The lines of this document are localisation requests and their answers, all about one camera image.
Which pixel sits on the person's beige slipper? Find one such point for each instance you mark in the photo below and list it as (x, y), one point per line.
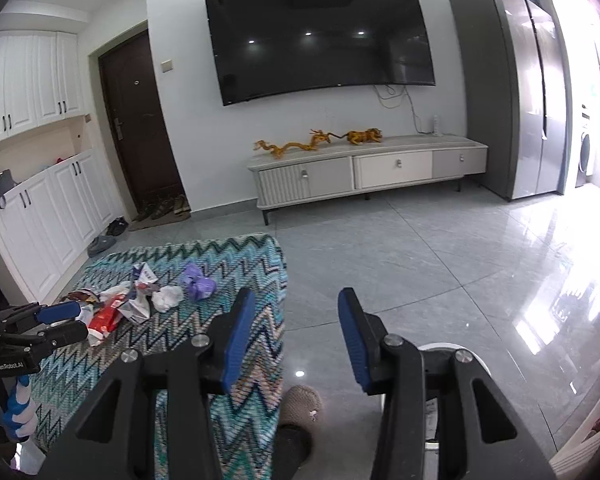
(300, 402)

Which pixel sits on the white power strip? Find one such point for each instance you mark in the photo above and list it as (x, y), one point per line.
(436, 125)

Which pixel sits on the black shoes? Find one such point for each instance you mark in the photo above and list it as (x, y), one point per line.
(116, 226)

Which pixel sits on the dark brown door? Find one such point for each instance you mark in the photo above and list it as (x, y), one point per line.
(140, 120)

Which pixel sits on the purple wrapper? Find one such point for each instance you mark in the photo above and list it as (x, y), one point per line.
(197, 282)

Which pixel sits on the white floor cabinet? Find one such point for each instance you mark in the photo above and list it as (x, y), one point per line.
(65, 205)

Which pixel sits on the grey refrigerator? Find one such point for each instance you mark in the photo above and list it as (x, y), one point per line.
(510, 100)

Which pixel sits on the tan shoe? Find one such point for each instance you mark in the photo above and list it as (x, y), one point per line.
(181, 204)

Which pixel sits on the white wall cabinet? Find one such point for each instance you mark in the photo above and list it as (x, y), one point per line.
(25, 80)

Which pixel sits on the small printed white carton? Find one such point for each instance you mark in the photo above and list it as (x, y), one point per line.
(145, 274)

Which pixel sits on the wall light switch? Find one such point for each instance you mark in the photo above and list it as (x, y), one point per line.
(166, 65)

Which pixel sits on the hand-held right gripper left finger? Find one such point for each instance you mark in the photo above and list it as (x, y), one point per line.
(240, 340)

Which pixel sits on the black wall television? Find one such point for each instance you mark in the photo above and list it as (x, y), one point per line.
(320, 40)

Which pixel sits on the dark brown shoe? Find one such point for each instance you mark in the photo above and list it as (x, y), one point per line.
(143, 210)

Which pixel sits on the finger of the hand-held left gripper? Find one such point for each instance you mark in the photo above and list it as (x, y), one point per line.
(57, 312)
(65, 335)

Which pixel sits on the dark snack wrapper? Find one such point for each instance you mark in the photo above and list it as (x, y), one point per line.
(80, 296)

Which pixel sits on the golden dragon figurine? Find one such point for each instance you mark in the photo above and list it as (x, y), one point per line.
(292, 146)

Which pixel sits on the person's left hand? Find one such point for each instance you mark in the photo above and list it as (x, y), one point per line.
(15, 410)

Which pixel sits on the white tissue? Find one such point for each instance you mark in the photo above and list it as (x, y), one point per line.
(167, 297)

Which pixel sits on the zigzag patterned cloth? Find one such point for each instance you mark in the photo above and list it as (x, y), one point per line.
(230, 265)

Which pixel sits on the white television stand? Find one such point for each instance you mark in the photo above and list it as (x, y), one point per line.
(380, 165)

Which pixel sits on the white washing machine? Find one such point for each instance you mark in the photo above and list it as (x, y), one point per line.
(585, 150)

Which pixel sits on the white paper carton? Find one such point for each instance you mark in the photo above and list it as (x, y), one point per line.
(135, 307)

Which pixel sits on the golden tiger figurine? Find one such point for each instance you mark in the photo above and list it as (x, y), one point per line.
(362, 136)

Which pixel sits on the person's dark trouser leg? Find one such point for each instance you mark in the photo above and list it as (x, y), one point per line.
(290, 452)

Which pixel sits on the grey slipper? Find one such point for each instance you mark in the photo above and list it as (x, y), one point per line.
(101, 246)

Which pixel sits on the brown doormat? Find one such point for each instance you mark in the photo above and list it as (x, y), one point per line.
(150, 223)

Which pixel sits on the white round bin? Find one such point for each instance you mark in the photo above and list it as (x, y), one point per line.
(442, 347)

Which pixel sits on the black bag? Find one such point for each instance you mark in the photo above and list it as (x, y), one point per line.
(2, 185)

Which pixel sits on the red snack packet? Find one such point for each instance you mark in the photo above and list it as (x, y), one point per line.
(105, 317)

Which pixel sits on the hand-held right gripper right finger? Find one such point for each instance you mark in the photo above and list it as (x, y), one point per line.
(352, 345)

